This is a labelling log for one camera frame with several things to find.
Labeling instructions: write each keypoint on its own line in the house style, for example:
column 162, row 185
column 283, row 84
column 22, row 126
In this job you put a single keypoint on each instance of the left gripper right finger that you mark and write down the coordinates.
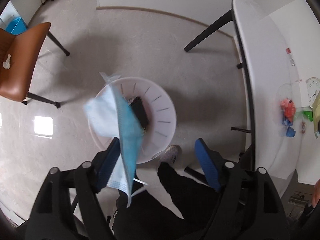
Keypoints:
column 248, row 206

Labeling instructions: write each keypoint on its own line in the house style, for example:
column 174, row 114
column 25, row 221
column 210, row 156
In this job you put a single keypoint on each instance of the black table leg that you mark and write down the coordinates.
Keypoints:
column 219, row 23

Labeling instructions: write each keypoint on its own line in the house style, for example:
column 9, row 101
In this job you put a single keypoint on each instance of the black trouser leg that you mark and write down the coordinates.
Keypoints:
column 192, row 207

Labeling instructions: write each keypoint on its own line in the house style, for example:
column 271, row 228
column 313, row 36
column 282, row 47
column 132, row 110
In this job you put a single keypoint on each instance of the blue wrapper on table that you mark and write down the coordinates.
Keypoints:
column 289, row 131

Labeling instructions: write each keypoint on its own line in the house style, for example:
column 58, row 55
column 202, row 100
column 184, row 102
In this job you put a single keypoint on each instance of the blue plastic bin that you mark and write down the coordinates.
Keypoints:
column 16, row 26

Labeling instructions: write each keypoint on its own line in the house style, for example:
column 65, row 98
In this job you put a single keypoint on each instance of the green candy wrapper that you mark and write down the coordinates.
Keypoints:
column 308, row 115

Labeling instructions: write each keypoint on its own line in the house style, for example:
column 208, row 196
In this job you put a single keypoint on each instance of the red snack packet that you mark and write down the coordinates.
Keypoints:
column 288, row 108

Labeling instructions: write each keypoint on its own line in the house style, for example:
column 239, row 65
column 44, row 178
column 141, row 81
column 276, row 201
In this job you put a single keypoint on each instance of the grey slipper foot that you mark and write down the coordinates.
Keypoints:
column 170, row 154

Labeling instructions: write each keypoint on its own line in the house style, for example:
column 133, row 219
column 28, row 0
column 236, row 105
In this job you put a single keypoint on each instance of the white round clock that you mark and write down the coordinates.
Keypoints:
column 313, row 86

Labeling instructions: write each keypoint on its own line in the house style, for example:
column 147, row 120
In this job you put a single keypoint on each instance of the blue face mask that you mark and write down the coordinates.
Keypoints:
column 109, row 115

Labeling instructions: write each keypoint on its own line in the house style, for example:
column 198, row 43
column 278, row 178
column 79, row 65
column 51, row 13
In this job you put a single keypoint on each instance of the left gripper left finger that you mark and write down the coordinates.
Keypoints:
column 66, row 206

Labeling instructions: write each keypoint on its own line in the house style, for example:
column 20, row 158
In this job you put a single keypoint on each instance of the white tissue on chair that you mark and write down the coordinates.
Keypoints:
column 6, row 63

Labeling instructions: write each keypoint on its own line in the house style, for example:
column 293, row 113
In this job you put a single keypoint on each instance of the brown leather chair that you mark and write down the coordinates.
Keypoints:
column 24, row 50

